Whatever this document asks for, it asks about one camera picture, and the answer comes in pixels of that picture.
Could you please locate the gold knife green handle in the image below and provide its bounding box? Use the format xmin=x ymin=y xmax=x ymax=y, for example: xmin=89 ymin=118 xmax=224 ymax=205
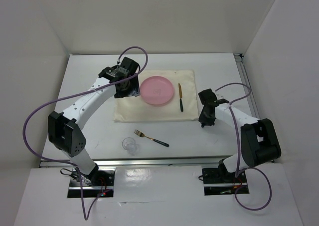
xmin=178 ymin=83 xmax=184 ymax=112

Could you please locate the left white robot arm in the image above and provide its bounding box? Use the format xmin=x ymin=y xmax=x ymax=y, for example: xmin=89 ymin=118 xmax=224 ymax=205
xmin=48 ymin=57 xmax=140 ymax=186

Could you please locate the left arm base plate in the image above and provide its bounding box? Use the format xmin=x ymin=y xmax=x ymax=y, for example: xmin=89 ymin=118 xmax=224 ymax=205
xmin=59 ymin=168 xmax=116 ymax=199

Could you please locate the aluminium frame rail right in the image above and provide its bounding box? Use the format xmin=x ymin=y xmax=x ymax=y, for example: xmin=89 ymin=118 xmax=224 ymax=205
xmin=233 ymin=52 xmax=275 ymax=163

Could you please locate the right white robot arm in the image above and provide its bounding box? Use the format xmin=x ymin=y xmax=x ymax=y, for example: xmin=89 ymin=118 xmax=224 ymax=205
xmin=198 ymin=89 xmax=282 ymax=183

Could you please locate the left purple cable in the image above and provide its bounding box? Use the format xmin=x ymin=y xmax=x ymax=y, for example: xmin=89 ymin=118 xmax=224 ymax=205
xmin=22 ymin=46 xmax=149 ymax=221

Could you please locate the cream cloth placemat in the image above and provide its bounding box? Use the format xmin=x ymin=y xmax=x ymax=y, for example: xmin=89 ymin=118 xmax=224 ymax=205
xmin=113 ymin=70 xmax=199 ymax=123

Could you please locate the aluminium frame rail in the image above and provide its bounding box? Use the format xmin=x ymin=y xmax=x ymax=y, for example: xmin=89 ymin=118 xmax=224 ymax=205
xmin=233 ymin=52 xmax=275 ymax=163
xmin=38 ymin=154 xmax=275 ymax=168

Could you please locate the clear drinking glass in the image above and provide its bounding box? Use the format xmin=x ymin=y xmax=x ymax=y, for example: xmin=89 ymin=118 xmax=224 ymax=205
xmin=122 ymin=137 xmax=138 ymax=156

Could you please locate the gold fork green handle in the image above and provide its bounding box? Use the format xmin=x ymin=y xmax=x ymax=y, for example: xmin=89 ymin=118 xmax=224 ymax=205
xmin=134 ymin=130 xmax=169 ymax=147

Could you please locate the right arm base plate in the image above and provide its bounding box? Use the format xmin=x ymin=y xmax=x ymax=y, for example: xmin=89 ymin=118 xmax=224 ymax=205
xmin=198 ymin=166 xmax=249 ymax=196

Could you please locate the aluminium frame rail front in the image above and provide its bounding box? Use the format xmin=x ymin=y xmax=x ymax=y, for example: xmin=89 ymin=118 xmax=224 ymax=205
xmin=38 ymin=154 xmax=275 ymax=168

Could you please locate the pink plastic plate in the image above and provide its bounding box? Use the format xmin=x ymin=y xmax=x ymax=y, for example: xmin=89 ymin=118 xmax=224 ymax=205
xmin=140 ymin=76 xmax=175 ymax=106

